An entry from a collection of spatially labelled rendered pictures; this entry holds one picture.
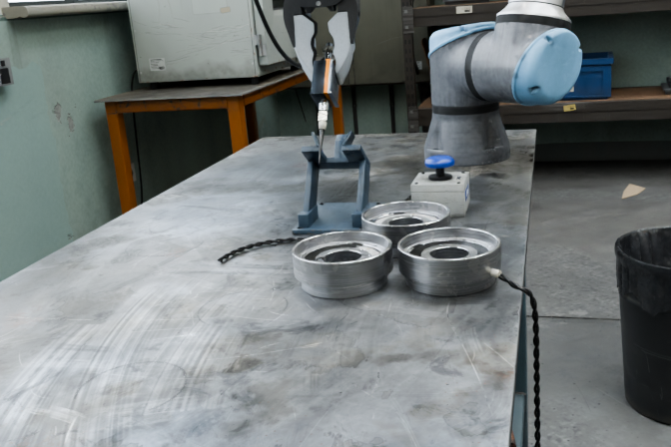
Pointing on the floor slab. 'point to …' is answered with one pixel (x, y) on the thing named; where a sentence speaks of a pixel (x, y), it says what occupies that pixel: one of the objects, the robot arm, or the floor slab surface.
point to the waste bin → (646, 318)
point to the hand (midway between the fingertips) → (326, 75)
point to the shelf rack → (627, 102)
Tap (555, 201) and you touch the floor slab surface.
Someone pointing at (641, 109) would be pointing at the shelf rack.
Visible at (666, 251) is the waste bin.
